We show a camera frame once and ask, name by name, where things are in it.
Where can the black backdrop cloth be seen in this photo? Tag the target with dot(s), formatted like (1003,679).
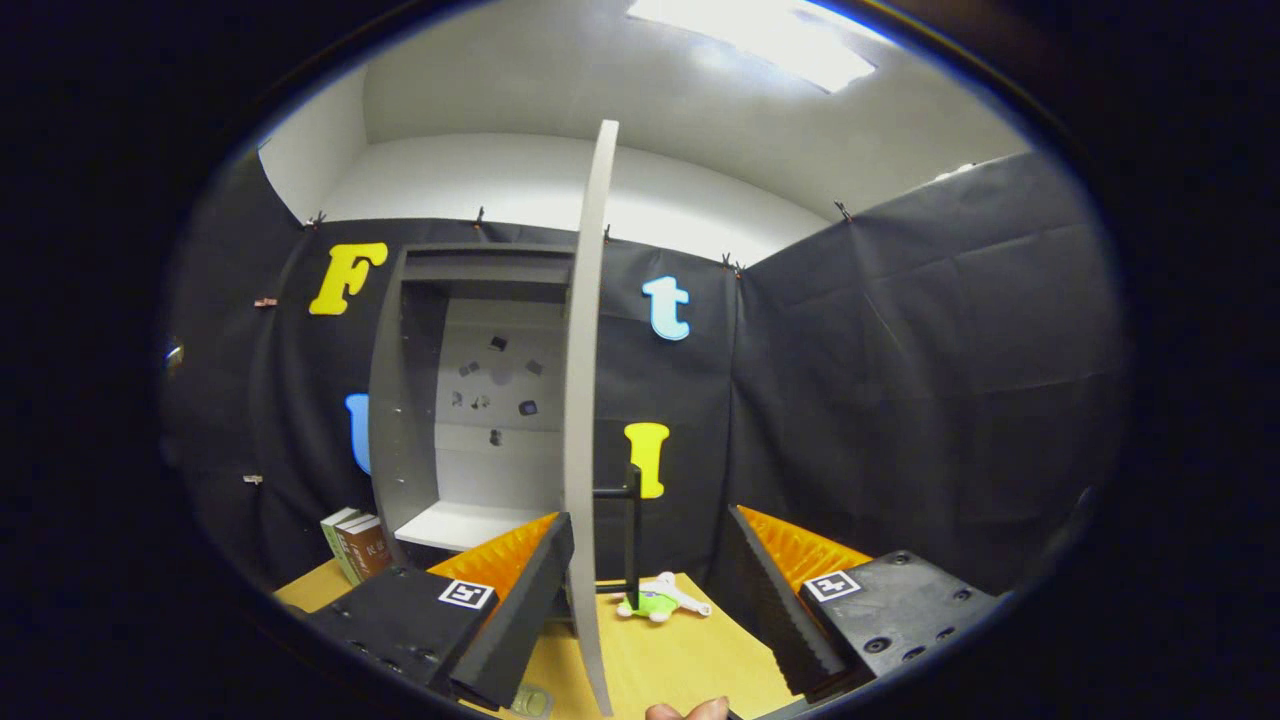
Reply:
(900,400)

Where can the beige cabinet door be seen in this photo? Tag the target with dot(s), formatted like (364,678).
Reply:
(585,400)

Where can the brown book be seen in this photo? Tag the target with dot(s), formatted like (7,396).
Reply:
(375,548)
(356,558)

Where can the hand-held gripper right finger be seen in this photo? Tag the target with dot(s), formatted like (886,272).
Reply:
(775,610)

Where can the green and white plush toy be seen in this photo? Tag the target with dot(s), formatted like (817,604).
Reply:
(655,603)

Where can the grey cabinet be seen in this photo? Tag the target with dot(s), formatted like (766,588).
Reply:
(400,420)

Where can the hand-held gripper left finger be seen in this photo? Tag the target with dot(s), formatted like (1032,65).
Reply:
(520,620)

